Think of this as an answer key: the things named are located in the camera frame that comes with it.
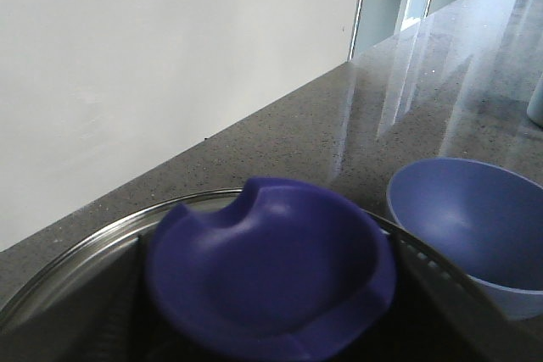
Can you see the blue plastic bowl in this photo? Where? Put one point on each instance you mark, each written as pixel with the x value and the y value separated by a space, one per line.
pixel 485 219

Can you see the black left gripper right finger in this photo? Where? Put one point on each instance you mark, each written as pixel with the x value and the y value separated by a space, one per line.
pixel 466 309

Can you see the pale cup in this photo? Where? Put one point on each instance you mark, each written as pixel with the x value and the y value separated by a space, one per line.
pixel 535 106

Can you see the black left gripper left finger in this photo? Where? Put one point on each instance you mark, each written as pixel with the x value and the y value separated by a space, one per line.
pixel 78 308

